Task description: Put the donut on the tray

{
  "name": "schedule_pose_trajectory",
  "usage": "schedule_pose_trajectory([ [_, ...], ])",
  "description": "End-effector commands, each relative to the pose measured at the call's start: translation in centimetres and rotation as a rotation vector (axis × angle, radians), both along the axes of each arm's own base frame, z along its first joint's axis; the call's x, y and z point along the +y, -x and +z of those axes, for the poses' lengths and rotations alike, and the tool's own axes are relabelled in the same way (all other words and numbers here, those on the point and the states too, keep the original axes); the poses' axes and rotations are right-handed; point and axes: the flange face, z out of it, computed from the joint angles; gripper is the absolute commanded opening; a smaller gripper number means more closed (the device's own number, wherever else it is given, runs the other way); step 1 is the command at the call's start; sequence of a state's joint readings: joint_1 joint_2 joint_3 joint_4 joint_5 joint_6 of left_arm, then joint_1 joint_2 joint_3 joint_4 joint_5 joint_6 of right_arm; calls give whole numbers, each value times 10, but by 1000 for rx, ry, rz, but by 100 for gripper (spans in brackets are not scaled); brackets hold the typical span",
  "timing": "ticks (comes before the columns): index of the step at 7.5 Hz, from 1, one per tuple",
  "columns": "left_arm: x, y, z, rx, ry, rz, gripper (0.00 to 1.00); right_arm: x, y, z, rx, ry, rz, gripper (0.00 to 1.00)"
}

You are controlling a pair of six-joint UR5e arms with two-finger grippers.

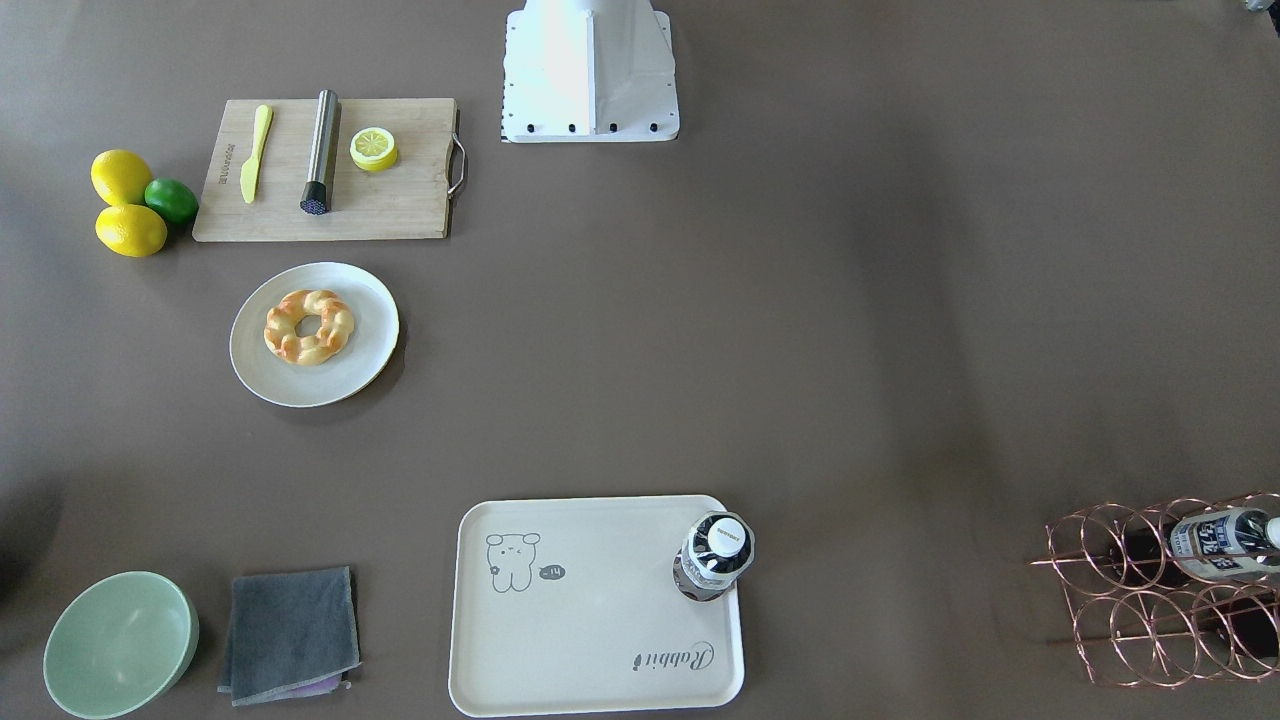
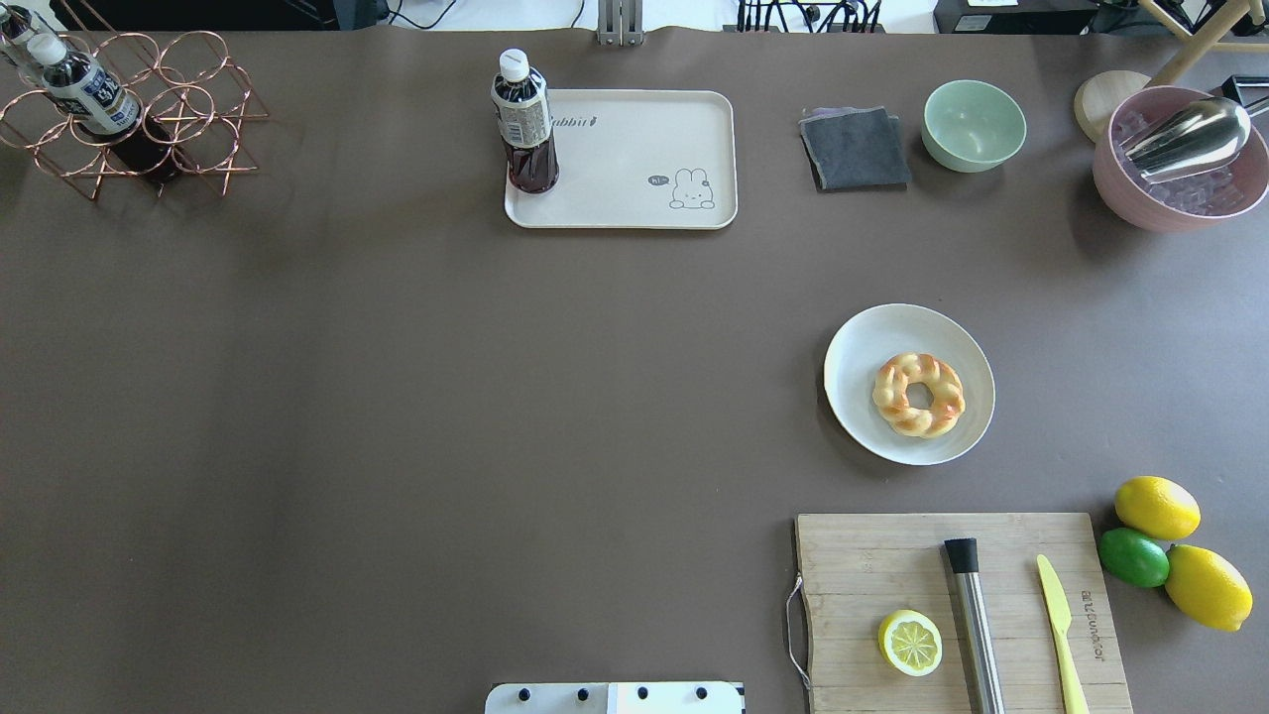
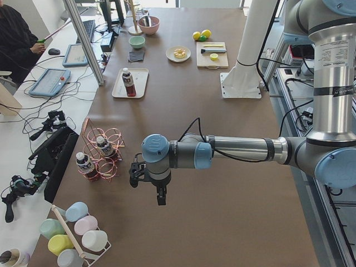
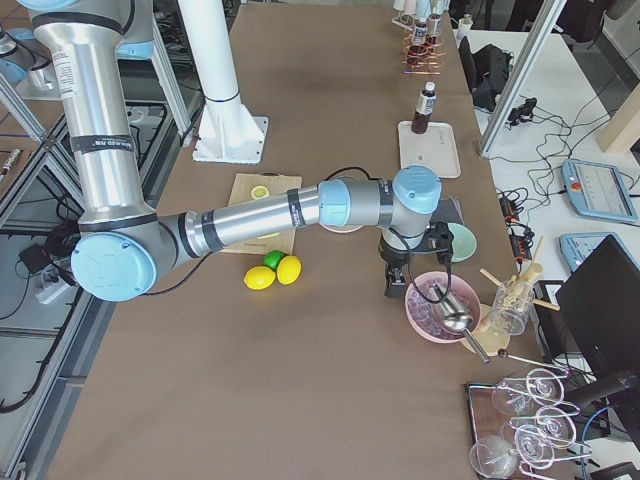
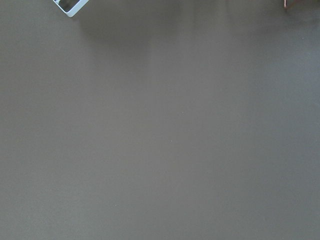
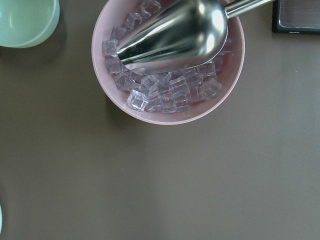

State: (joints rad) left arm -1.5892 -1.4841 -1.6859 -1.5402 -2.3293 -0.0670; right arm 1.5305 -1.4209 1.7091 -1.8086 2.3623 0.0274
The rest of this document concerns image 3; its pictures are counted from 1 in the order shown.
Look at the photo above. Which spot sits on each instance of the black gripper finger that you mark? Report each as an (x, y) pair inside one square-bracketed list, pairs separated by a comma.
[(161, 196)]

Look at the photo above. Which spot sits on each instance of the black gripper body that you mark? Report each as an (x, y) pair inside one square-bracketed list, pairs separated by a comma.
[(159, 184)]

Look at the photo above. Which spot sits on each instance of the white round plate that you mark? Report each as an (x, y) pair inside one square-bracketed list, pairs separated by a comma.
[(170, 54)]

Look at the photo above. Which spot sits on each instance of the glazed braided donut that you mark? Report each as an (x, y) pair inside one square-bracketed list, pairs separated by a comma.
[(180, 53)]

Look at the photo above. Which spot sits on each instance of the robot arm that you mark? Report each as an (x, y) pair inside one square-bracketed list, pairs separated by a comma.
[(327, 153)]

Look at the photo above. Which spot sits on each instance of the beige rabbit tray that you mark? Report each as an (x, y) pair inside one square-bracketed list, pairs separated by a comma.
[(140, 76)]

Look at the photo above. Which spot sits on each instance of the red tea bottle on tray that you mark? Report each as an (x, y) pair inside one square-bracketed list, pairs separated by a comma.
[(128, 82)]

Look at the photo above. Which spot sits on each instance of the tea bottle in rack rear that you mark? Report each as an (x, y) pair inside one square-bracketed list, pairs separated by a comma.
[(106, 148)]

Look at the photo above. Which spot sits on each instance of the tea bottle in rack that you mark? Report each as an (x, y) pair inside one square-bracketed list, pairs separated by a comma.
[(86, 167), (106, 148)]

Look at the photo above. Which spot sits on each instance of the pink plastic cup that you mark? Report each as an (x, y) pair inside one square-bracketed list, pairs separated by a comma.
[(85, 224)]

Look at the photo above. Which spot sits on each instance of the tea bottle in rack front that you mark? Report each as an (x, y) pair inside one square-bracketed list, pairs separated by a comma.
[(86, 167)]

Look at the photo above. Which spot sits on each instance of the white plastic cup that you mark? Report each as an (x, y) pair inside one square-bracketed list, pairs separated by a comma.
[(95, 240)]

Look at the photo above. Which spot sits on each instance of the blue plastic cup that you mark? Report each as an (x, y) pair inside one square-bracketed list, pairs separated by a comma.
[(76, 211)]

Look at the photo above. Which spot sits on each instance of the grey plastic cup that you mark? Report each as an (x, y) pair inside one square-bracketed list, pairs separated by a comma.
[(69, 258)]

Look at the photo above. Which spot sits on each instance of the yellow plastic cup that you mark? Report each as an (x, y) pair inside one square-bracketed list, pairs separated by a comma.
[(59, 243)]

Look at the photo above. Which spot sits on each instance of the green plastic cup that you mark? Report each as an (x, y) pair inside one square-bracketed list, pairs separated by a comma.
[(50, 228)]

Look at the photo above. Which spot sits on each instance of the grey folded cloth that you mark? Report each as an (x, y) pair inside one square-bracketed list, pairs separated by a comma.
[(135, 56)]

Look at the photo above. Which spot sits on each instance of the wooden cutting board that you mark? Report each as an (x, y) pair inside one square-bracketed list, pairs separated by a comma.
[(204, 61)]

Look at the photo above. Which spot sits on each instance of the half lemon slice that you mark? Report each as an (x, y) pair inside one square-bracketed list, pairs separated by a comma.
[(214, 56)]

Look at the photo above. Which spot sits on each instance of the steel black-tipped rod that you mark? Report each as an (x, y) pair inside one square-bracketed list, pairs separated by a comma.
[(210, 51)]

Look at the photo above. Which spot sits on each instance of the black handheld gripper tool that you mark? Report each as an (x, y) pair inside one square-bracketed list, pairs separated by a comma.
[(18, 188)]

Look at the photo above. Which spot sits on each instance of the green ceramic bowl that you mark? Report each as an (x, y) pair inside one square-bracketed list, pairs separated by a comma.
[(137, 42)]

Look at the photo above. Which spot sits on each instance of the yellow plastic knife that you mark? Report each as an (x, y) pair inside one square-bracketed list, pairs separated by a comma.
[(213, 45)]

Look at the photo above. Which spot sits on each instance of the blue teach pendant near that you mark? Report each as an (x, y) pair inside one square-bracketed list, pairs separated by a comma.
[(50, 82)]

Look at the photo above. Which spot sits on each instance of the blue teach pendant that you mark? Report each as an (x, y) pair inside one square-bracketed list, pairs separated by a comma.
[(50, 82), (75, 56)]

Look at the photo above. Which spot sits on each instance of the green lime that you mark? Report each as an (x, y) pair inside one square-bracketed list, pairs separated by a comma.
[(202, 38)]

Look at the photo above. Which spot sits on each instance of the yellow lemon far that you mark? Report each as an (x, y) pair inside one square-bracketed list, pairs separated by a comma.
[(196, 35)]

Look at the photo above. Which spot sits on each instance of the yellow lemon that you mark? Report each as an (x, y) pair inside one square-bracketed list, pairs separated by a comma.
[(206, 33), (196, 35)]

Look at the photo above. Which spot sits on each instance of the blue teach pendant far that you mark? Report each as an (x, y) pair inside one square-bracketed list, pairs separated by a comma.
[(75, 56)]

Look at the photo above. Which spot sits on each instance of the wooden mug tree stand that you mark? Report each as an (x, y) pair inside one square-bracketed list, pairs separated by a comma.
[(133, 30)]

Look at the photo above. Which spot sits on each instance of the yellow lemon near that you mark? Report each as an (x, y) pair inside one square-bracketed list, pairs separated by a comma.
[(206, 33)]

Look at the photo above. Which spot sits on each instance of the pink bowl with ice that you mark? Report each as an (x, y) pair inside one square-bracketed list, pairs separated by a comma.
[(155, 23)]

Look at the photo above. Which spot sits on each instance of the metal scoop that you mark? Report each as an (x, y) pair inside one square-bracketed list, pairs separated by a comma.
[(145, 20)]

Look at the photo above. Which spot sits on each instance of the black computer mouse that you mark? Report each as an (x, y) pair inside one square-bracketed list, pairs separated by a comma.
[(54, 51)]

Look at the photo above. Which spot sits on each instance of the black keyboard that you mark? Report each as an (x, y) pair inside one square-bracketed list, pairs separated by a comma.
[(89, 28)]

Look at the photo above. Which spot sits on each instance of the seated person in black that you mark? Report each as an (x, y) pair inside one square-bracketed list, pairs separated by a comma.
[(20, 49)]

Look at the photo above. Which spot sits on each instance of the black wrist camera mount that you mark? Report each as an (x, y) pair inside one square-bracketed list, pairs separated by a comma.
[(137, 171)]

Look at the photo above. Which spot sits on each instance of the copper wire bottle rack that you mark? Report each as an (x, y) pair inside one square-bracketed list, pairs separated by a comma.
[(106, 167)]

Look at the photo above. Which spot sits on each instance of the white wire cup rack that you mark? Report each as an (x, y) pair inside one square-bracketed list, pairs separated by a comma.
[(90, 257)]

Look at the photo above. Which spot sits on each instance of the white camera mast with base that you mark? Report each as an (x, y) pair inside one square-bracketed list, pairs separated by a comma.
[(243, 79)]

